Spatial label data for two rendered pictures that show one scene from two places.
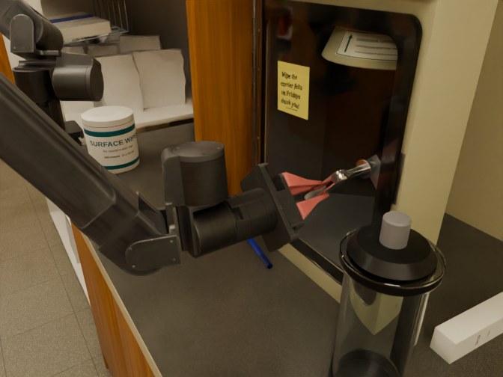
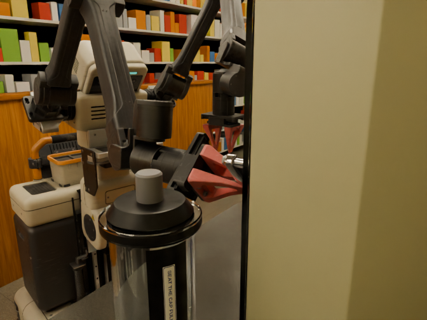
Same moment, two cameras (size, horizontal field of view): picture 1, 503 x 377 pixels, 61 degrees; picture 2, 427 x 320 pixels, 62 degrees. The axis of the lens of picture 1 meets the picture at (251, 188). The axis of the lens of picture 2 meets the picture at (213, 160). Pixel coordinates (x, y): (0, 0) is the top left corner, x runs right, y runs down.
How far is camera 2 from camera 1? 0.59 m
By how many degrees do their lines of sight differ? 63
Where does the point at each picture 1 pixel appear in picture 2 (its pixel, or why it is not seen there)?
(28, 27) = (224, 47)
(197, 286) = (227, 253)
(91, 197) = (110, 112)
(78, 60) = (235, 68)
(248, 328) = (197, 289)
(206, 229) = (136, 153)
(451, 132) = (329, 146)
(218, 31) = not seen: hidden behind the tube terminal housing
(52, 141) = (108, 78)
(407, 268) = (112, 209)
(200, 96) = not seen: hidden behind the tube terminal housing
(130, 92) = not seen: hidden behind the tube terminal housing
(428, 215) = (310, 263)
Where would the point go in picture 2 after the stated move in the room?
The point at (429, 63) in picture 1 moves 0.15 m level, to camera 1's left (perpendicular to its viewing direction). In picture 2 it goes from (258, 37) to (201, 44)
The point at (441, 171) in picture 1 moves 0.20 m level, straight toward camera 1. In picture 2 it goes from (321, 202) to (111, 197)
